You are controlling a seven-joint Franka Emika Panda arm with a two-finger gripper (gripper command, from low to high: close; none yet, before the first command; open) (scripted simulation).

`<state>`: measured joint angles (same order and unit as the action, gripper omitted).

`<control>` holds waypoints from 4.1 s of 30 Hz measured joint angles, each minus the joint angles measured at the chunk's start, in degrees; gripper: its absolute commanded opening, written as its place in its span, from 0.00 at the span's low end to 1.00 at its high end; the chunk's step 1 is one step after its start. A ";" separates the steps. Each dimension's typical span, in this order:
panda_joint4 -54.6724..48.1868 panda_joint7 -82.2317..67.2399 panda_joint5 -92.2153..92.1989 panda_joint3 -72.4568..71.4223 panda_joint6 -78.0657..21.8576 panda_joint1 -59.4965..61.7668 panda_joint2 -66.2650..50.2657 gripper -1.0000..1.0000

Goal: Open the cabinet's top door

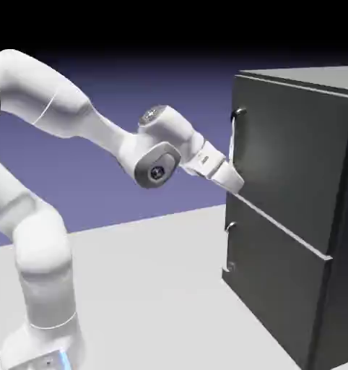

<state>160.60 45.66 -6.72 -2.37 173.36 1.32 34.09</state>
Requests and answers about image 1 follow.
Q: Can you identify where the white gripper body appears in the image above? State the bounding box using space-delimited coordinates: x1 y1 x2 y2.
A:
211 160 245 194

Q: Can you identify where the large dark grey cabinet door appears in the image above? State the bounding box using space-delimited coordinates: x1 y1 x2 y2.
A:
226 75 348 257

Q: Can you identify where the dark grey cabinet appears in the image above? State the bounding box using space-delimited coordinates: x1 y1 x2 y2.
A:
222 65 348 370

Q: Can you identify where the small dark grey cabinet door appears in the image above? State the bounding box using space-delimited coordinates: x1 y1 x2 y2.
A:
222 192 334 370

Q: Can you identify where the long curved metal handle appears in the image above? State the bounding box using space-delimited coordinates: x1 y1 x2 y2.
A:
227 107 248 168

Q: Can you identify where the short curved metal handle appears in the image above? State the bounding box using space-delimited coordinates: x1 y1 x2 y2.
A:
223 221 238 273

